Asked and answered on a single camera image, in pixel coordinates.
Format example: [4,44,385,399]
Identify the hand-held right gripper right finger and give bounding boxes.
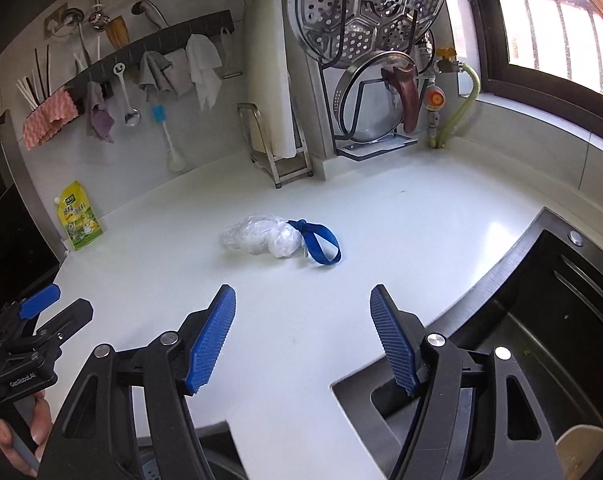
[370,284,567,480]

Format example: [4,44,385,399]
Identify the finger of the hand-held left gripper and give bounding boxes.
[0,284,62,336]
[28,299,93,357]

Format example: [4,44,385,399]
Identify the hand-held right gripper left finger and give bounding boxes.
[46,284,237,480]

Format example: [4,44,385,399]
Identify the clear plastic bag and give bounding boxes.
[221,214,302,260]

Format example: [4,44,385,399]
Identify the blue ribbon loop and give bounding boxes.
[287,219,343,266]

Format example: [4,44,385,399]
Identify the person's left hand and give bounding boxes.
[0,392,52,477]

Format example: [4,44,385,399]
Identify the black range hood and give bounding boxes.
[0,110,62,301]

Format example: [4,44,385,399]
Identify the yellow seasoning pouch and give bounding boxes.
[55,181,104,252]

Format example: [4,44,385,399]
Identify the dark kitchen sink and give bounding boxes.
[331,207,603,480]

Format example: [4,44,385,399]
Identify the blue white bottle brush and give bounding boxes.
[151,105,189,173]

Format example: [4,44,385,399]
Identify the pink wavy dishcloth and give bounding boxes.
[22,87,79,151]

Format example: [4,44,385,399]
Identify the metal cutting board stand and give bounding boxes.
[237,102,315,188]

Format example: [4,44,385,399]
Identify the purple grey rag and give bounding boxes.
[85,82,116,143]

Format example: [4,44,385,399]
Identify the bundle of white chopsticks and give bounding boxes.
[15,77,43,111]

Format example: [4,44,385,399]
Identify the cream board in sink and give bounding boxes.
[555,425,603,480]

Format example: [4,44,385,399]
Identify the dark chopsticks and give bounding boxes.
[32,45,53,98]

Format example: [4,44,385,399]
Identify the gas valve orange dial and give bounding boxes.
[424,47,457,136]

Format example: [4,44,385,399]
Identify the white rag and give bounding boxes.
[185,34,223,112]

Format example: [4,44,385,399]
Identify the white cutting board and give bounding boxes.
[246,0,308,158]

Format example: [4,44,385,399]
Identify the wooden spatula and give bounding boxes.
[104,16,129,50]

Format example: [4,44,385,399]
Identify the metal shower head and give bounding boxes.
[131,0,168,28]

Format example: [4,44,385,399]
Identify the perforated metal steamer plate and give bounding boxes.
[286,0,448,70]

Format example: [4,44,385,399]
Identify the barred window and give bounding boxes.
[461,0,603,148]

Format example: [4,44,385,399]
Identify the black wire lid rack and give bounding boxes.
[319,5,435,162]

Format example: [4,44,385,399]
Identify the metal spoon white handle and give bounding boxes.
[112,62,142,126]

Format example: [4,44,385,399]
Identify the glass lid brown handle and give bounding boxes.
[333,50,432,143]

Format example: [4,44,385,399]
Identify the yellow gas hose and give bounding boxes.
[429,62,482,150]

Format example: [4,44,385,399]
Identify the dark wall hook rail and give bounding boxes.
[64,9,234,111]

